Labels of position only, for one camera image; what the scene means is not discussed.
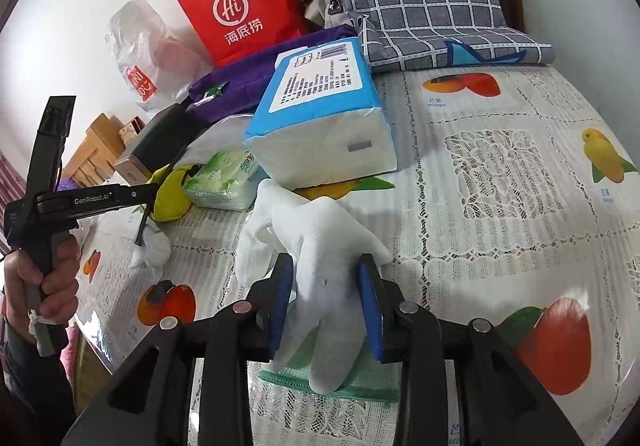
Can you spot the white Miniso plastic bag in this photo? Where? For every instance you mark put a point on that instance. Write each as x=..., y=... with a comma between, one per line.
x=153, y=62

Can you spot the dark green wooden box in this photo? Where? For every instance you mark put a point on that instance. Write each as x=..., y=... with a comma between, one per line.
x=163, y=138

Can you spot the purple fabric storage basket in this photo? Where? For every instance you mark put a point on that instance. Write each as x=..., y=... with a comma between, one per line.
x=249, y=76

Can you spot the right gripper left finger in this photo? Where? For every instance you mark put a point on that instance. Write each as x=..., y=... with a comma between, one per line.
x=147, y=401

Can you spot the patterned notebook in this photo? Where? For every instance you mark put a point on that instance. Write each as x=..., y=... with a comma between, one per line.
x=130, y=131

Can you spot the green wet wipes pack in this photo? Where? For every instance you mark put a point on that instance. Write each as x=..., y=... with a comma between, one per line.
x=228, y=181

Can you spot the grey plaid cushion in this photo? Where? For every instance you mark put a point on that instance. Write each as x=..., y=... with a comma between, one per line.
x=406, y=35

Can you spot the purple plush toy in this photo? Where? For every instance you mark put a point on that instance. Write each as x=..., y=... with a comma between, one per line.
x=66, y=184

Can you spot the person left hand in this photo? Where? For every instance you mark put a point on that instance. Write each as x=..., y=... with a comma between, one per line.
x=60, y=287

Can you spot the blue tissue pack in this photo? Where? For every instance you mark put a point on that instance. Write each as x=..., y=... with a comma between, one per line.
x=320, y=120

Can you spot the red paper shopping bag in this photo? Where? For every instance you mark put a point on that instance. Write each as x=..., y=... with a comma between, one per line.
x=233, y=29

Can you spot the white tissue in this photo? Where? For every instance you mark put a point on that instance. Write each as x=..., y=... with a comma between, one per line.
x=153, y=253

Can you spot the white cotton glove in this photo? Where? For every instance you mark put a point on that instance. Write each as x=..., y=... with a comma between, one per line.
x=325, y=242

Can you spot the yellow pouch with black strap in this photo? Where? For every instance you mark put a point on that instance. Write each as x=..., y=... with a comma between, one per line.
x=171, y=202

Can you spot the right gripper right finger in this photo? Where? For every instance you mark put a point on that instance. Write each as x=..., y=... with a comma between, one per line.
x=500, y=402

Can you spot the green sachet packet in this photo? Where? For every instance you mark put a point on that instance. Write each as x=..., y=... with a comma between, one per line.
x=211, y=94

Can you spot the fruit print tablecloth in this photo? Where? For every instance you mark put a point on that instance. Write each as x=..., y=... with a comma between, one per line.
x=494, y=211

